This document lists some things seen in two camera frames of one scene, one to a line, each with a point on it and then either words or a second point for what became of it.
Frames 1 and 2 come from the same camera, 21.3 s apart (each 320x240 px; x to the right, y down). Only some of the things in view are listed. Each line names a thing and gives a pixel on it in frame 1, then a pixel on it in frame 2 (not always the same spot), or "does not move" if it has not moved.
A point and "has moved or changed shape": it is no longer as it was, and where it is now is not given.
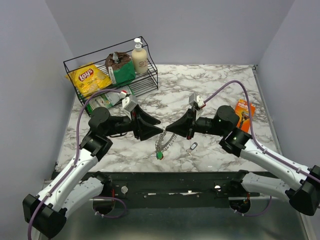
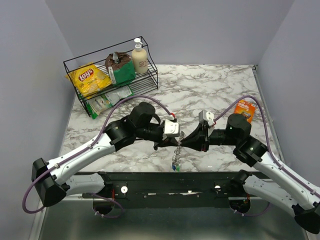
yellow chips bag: (88, 78) does not move
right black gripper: (186, 125) -> (198, 139)
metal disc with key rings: (159, 147) has moved or changed shape
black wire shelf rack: (125, 69) does not move
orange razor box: (242, 110) does not move
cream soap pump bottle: (139, 58) does not move
